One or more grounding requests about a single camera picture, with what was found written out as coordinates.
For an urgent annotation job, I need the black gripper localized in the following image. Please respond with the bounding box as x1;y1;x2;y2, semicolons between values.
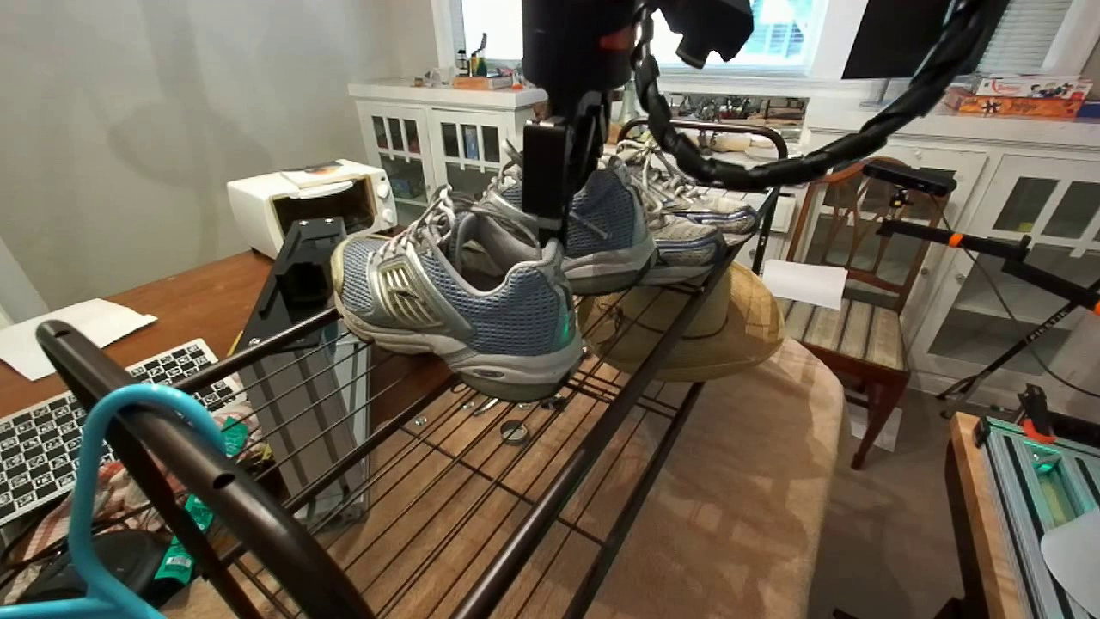
518;0;648;248

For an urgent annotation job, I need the blue grey running shoe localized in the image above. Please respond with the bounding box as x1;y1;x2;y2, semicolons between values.
472;152;661;298
328;185;587;404

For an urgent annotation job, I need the white glass door cabinet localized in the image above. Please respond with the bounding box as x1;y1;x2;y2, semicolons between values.
348;80;553;236

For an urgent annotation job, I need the straw hat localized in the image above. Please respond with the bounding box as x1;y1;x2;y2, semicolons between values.
579;260;789;387

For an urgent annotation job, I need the white folded paper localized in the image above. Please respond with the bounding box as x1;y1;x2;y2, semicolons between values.
759;255;852;314

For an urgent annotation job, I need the grey triangular stand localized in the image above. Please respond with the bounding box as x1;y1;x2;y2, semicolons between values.
234;216;375;538

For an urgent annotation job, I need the wooden chair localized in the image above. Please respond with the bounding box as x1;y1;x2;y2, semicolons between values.
784;152;962;475

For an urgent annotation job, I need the black flat screen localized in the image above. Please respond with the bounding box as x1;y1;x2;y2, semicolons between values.
839;0;1019;84

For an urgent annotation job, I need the beige ribbed table cloth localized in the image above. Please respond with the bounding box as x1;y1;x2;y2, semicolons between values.
160;330;852;619

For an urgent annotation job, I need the dark wooden table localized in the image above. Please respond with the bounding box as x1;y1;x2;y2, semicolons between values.
0;222;461;422

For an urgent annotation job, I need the wide white sideboard cabinet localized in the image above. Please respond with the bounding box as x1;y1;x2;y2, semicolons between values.
800;96;1100;400

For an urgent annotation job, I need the orange board game box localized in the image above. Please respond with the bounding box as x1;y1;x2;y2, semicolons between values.
943;73;1092;120

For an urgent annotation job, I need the black metal shoe rack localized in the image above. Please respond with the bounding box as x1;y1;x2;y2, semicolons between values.
0;118;793;619

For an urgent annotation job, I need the white paper sheet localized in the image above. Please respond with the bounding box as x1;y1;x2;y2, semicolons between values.
0;297;163;384

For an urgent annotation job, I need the black orange clamp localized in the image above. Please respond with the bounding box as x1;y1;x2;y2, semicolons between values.
973;382;1100;452

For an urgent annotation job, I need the wooden robot cart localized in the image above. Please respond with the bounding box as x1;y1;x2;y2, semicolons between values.
940;410;1035;619

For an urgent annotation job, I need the blue plastic clothes hanger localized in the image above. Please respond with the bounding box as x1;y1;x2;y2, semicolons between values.
0;382;251;619

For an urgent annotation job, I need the computer keyboard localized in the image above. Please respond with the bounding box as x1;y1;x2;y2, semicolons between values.
0;336;251;530

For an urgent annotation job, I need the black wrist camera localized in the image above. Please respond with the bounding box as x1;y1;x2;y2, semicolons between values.
653;0;759;70

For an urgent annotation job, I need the black bar stereo camera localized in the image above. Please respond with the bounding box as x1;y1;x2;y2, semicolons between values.
861;158;962;201

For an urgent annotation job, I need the black camera stand pole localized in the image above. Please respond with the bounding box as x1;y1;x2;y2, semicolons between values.
873;216;1100;407

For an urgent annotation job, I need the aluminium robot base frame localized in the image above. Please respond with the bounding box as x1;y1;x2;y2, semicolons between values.
978;412;1100;619

